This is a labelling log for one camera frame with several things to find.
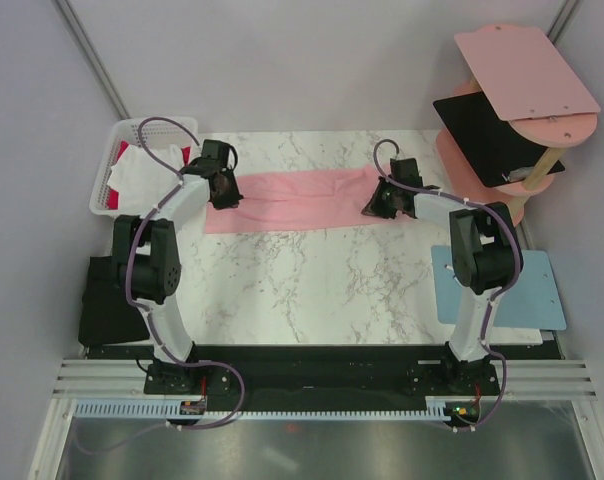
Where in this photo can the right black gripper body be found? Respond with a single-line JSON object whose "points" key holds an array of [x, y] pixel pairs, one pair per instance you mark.
{"points": [[383, 202]]}

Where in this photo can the black board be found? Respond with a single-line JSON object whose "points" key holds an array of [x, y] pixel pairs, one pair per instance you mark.
{"points": [[491, 146]]}

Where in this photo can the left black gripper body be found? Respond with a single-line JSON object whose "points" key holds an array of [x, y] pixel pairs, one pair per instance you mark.
{"points": [[230, 196]]}

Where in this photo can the pink t shirt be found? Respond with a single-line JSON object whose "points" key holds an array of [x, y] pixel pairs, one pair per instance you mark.
{"points": [[298, 201]]}

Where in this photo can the white t shirt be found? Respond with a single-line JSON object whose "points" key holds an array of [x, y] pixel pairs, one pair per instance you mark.
{"points": [[142, 177]]}

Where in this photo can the white plastic basket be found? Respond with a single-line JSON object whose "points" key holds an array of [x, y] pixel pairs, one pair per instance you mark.
{"points": [[127, 175]]}

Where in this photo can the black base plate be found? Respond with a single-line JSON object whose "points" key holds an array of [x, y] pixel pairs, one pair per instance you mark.
{"points": [[312, 379]]}

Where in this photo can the pink tiered shelf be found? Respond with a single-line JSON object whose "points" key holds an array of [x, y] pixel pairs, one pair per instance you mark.
{"points": [[530, 85]]}

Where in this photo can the white cable duct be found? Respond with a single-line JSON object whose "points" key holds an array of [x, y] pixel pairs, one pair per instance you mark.
{"points": [[175, 410]]}

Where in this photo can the light blue mat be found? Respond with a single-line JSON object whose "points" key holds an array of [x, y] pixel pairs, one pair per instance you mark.
{"points": [[533, 302]]}

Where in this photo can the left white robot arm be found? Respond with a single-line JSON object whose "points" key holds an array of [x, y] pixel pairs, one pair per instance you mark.
{"points": [[147, 267]]}

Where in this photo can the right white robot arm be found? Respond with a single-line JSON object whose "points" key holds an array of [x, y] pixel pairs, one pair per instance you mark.
{"points": [[485, 256]]}

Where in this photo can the black t shirt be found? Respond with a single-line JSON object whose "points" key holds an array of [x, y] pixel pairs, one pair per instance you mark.
{"points": [[106, 317]]}

